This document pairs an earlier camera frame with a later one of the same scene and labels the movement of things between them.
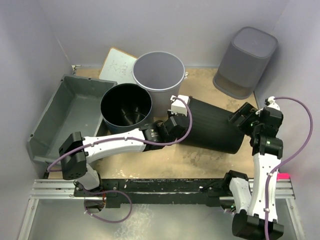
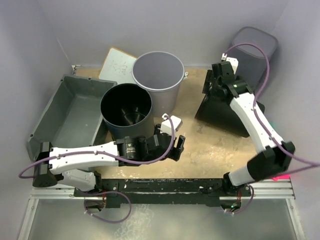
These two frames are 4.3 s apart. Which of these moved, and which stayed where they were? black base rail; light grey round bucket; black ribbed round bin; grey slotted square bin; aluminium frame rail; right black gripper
Moved: black ribbed round bin; right black gripper
Stayed: aluminium frame rail; black base rail; light grey round bucket; grey slotted square bin
